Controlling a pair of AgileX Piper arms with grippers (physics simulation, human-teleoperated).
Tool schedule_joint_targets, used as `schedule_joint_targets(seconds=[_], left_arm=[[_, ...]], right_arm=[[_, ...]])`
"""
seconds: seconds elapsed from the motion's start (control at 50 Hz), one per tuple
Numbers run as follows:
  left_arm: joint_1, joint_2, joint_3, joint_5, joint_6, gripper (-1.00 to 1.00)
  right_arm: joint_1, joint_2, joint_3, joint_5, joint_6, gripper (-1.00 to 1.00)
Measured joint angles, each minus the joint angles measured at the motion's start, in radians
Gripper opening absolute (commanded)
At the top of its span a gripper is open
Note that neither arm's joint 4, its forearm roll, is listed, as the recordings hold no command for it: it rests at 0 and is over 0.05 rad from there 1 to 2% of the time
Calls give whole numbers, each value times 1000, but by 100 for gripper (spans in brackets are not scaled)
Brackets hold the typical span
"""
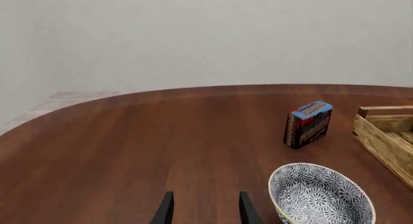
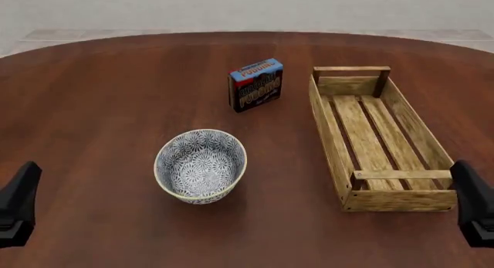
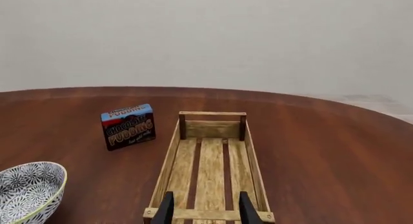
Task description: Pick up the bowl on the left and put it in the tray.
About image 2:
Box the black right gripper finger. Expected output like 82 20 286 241
450 159 494 223

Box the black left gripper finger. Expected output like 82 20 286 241
0 161 42 222

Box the chocolate pudding box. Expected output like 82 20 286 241
227 57 286 114

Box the wooden slat tray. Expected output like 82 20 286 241
308 66 458 213

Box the blue white patterned bowl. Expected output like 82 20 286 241
154 129 248 205

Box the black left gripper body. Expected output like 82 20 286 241
0 216 36 249

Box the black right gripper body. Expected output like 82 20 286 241
458 218 494 249

